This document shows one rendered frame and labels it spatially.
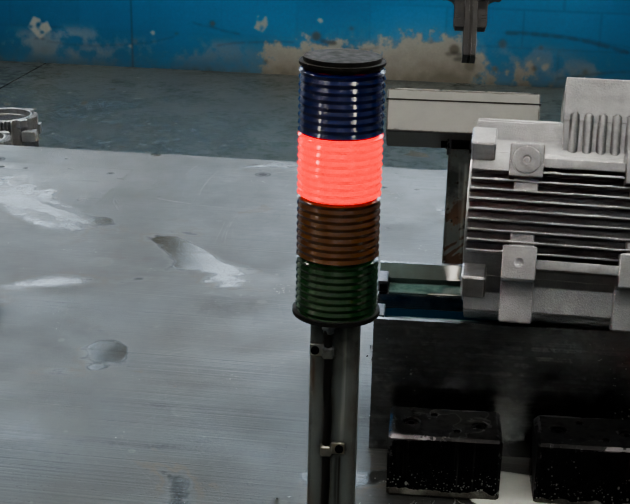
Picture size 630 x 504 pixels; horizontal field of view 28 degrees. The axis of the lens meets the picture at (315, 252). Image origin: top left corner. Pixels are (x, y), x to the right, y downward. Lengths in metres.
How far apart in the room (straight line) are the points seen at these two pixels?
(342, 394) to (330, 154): 0.19
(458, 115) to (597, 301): 0.35
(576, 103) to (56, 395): 0.60
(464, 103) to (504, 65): 5.35
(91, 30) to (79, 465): 5.98
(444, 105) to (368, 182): 0.56
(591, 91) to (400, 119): 0.30
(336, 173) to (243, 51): 6.05
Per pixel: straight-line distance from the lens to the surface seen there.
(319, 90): 0.84
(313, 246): 0.88
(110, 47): 7.08
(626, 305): 1.14
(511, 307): 1.14
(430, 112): 1.41
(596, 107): 1.17
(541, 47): 6.75
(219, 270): 1.65
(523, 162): 1.11
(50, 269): 1.68
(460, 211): 1.45
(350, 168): 0.85
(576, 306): 1.15
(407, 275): 1.29
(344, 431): 0.95
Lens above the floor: 1.38
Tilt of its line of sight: 20 degrees down
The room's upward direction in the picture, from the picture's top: 1 degrees clockwise
